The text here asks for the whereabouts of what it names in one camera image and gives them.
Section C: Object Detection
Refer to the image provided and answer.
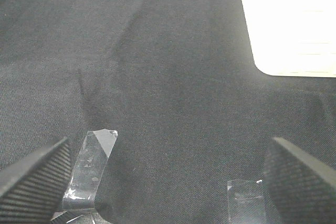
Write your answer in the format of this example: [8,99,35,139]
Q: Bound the black fabric table cloth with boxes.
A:
[1,0,335,223]

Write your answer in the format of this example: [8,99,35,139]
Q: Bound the white basket on right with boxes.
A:
[241,0,335,78]

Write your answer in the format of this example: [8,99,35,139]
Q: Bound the clear tape strip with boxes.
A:
[227,179,266,224]
[50,129,118,223]

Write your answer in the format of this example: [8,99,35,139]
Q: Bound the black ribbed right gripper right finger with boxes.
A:
[264,137,335,223]

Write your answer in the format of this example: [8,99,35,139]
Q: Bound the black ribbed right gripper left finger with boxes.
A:
[1,138,71,223]

